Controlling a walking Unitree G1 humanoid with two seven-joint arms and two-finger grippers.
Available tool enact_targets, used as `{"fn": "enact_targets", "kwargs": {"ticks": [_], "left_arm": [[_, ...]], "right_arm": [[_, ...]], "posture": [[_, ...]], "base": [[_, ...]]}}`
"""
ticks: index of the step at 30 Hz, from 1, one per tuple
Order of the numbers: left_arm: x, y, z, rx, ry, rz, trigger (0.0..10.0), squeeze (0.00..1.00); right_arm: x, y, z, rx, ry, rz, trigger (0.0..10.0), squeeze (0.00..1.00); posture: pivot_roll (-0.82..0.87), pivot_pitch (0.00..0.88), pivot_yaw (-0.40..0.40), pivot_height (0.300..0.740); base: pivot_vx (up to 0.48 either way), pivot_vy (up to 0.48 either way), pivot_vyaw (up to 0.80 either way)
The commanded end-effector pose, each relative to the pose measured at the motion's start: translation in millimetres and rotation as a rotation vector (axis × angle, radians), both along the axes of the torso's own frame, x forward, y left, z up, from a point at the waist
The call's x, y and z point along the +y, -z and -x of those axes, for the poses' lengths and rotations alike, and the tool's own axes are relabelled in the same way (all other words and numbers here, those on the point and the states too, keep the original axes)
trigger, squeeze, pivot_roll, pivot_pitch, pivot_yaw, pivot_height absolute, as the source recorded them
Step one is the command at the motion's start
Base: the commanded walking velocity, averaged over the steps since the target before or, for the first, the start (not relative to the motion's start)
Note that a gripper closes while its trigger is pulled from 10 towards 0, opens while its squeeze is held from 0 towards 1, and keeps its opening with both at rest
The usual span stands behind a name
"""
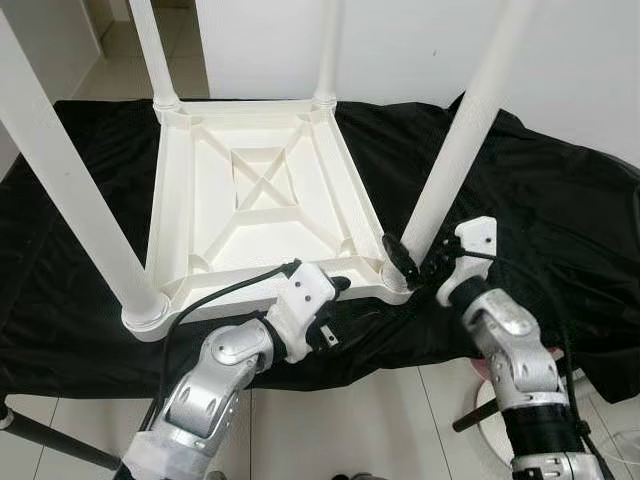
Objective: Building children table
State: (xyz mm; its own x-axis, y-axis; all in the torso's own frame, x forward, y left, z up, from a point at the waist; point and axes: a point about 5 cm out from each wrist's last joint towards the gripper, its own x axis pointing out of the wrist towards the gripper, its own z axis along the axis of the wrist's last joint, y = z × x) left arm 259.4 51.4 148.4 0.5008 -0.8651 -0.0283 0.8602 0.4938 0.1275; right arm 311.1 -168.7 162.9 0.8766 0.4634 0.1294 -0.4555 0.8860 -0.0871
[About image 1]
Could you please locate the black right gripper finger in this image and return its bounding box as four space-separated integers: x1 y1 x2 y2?
383 235 421 291

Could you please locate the white plastic table top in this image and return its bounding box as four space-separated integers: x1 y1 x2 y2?
120 95 413 343

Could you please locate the white plastic table leg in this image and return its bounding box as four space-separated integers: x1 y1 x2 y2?
0 10 171 331
400 0 541 263
128 0 183 113
312 0 343 109

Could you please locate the black cloth table cover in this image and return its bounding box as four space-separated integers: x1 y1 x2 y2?
0 95 640 406

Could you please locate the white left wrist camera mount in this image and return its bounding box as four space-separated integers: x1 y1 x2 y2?
265 260 338 363

